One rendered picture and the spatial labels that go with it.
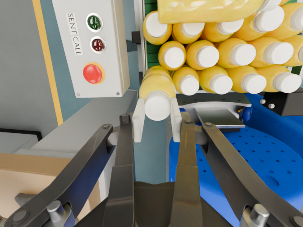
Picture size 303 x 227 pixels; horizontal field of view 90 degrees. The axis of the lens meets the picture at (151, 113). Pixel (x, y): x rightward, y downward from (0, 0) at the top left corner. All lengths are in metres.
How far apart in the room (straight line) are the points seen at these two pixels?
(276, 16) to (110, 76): 0.32
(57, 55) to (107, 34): 1.36
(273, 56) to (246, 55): 0.05
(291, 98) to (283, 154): 0.17
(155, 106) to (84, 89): 0.18
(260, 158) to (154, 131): 1.31
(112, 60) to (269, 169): 0.37
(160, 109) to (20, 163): 0.53
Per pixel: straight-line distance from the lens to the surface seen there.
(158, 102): 0.21
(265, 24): 0.37
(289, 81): 0.42
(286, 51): 0.40
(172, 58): 0.32
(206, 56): 0.33
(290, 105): 0.55
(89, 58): 0.33
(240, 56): 0.36
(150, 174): 2.00
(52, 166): 0.60
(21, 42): 1.84
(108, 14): 0.31
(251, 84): 0.38
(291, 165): 0.42
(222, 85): 0.35
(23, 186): 0.66
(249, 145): 0.44
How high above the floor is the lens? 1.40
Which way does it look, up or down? 66 degrees down
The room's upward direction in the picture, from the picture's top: 173 degrees counter-clockwise
